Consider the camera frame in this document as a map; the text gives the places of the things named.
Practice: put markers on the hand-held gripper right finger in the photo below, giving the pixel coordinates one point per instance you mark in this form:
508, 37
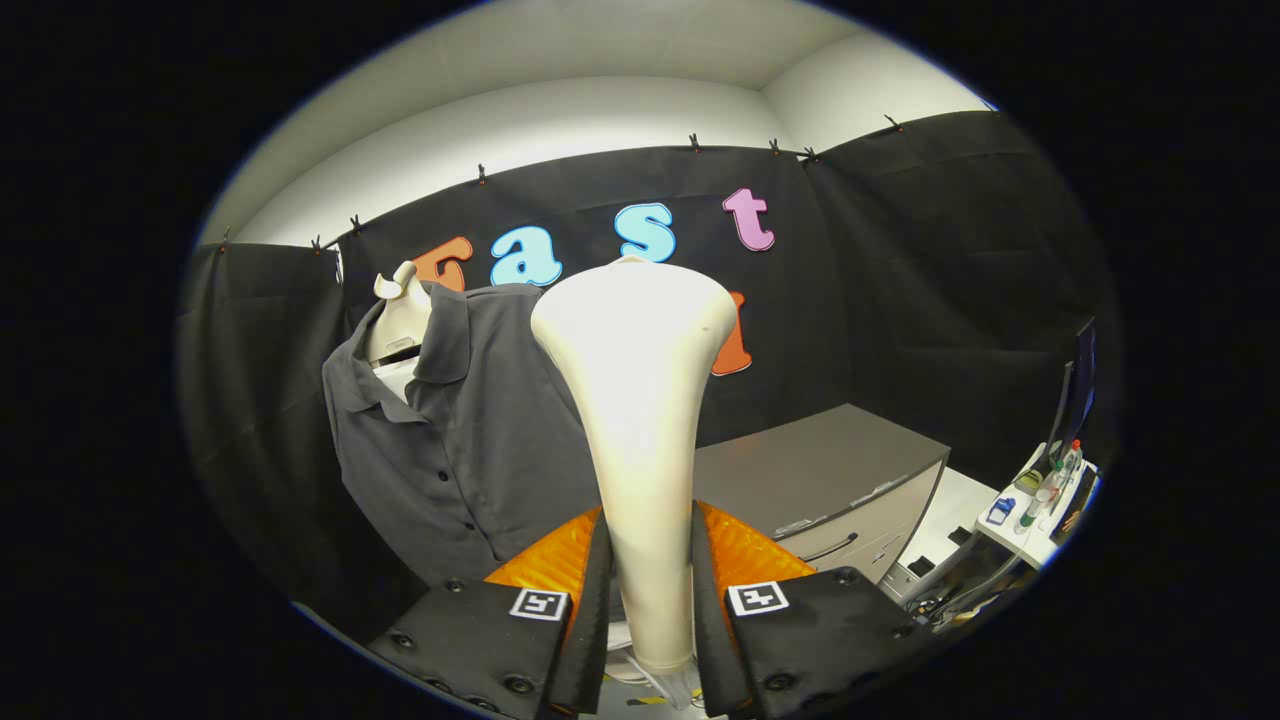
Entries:
708, 620

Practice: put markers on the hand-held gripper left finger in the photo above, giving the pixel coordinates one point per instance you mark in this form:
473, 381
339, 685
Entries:
592, 620

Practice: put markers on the grey button-up shirt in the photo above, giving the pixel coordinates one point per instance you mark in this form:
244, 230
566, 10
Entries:
480, 450

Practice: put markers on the white garment steamer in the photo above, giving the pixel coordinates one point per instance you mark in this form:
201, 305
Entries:
635, 400

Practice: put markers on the grey cabinet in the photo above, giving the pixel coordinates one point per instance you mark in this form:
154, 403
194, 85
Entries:
820, 460

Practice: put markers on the small blue item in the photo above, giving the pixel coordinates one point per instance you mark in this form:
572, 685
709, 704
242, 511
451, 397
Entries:
1000, 511

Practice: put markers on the white desk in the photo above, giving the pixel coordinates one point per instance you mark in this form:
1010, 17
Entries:
1030, 548

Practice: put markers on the cream mannequin hanger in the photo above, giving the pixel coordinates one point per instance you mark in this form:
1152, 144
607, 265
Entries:
400, 320

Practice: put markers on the red-capped plastic bottle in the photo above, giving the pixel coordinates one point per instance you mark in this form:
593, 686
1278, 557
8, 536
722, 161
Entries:
1072, 460

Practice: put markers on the computer monitor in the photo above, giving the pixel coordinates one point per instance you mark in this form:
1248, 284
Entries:
1085, 380

